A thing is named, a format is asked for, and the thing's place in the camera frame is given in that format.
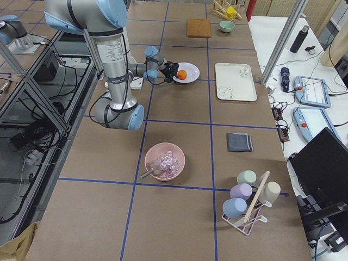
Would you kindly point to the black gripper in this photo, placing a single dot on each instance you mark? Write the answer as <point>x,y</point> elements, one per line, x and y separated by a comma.
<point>167,69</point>

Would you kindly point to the orange fruit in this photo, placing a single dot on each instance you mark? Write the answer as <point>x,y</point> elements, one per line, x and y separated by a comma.
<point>182,74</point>

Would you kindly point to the white plate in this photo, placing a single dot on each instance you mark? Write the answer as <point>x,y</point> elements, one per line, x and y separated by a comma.
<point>192,72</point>

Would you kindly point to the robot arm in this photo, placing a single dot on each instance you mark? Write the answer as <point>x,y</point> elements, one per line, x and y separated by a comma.
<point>105,21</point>

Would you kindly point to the wooden tray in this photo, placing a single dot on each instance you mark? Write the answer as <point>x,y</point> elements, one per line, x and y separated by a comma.
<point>198,28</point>

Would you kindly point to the cream bear tray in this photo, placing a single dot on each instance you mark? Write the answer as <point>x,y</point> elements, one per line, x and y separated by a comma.
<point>234,82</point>

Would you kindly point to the green bowl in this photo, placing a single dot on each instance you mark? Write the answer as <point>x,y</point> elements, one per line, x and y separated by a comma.
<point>226,26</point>

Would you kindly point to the pink bowl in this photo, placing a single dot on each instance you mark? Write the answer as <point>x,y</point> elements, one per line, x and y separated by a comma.
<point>172,160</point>

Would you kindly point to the metal scoop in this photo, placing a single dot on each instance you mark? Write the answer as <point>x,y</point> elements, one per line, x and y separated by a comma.
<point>154,168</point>

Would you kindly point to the wooden mug rack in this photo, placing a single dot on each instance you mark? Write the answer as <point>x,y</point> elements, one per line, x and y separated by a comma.
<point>219,8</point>

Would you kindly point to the folded grey cloth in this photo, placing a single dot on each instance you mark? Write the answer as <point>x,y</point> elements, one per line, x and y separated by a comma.
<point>239,142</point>

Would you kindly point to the yellow mug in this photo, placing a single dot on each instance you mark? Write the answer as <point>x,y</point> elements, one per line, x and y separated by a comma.
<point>231,13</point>

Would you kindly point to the small metal cup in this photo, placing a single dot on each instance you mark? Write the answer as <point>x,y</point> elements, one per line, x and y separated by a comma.
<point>270,89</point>

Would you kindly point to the red cylinder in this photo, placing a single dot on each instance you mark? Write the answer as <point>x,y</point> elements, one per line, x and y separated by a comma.
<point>250,9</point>

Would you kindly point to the folded dark umbrella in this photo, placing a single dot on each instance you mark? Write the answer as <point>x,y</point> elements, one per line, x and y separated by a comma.
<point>285,79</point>

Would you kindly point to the green cup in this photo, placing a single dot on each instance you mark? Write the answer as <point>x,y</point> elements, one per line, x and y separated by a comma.
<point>247,176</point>

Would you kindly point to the black water bottle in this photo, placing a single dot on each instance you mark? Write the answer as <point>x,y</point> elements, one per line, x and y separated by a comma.
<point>302,34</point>

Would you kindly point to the purple cup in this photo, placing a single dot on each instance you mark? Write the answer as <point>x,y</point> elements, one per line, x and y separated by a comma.
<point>242,190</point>

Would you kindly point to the far teach pendant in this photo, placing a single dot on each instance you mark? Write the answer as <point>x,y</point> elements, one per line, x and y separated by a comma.
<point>312,91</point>

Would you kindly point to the teach pendant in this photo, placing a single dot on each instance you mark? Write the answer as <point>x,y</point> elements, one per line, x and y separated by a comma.
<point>312,91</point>
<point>311,121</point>

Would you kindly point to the blue cup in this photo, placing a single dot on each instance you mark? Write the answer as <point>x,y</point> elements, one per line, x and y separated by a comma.
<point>234,207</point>

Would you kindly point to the near teach pendant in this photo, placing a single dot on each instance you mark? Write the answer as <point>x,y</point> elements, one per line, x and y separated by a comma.
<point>311,121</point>

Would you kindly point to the beige cup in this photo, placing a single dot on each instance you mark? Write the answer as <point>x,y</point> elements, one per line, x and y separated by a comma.
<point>271,191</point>

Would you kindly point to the white cup rack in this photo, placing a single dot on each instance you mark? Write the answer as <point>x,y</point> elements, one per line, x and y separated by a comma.
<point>245,222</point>

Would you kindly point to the black laptop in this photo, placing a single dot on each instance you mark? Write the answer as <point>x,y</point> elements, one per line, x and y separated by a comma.
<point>321,168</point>

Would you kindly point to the aluminium frame post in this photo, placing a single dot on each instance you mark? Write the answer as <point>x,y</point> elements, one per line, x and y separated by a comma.
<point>283,38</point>

